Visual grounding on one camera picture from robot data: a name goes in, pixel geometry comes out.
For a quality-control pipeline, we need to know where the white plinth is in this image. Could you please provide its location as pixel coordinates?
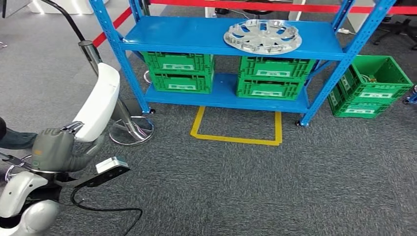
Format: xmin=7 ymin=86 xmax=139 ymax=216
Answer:
xmin=28 ymin=0 xmax=95 ymax=15

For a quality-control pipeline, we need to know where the black office chair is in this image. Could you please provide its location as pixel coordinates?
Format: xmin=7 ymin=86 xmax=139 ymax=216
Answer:
xmin=373 ymin=16 xmax=417 ymax=51

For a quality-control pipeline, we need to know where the grey wheel hubcap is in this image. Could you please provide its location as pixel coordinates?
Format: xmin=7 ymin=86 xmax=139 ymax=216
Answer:
xmin=223 ymin=19 xmax=302 ymax=56

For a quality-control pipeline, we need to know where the black camera cable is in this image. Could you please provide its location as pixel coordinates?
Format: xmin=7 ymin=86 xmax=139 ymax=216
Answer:
xmin=70 ymin=187 xmax=143 ymax=236

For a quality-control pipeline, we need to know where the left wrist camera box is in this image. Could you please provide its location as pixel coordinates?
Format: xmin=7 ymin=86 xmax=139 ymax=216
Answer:
xmin=55 ymin=157 xmax=131 ymax=189

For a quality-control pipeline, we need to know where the person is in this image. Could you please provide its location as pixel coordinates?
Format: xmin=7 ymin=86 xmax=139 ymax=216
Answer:
xmin=0 ymin=117 xmax=38 ymax=150

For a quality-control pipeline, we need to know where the black barrier belt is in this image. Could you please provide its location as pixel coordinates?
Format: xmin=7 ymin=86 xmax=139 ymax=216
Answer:
xmin=40 ymin=0 xmax=86 ymax=42

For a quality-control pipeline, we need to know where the white panel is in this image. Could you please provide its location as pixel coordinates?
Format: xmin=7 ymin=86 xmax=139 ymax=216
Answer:
xmin=345 ymin=13 xmax=359 ymax=33

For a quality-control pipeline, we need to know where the open green plastic crate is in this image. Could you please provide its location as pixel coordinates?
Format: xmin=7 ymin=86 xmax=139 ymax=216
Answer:
xmin=338 ymin=55 xmax=414 ymax=105

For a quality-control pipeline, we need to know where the white plastic shell part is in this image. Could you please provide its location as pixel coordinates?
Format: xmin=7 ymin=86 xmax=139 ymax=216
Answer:
xmin=72 ymin=62 xmax=120 ymax=143

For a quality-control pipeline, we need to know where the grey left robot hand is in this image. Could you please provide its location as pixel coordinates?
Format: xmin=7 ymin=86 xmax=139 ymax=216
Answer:
xmin=30 ymin=121 xmax=107 ymax=173

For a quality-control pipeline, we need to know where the chrome stanchion post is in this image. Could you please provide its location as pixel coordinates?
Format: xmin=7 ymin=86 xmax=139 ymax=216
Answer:
xmin=78 ymin=40 xmax=155 ymax=146

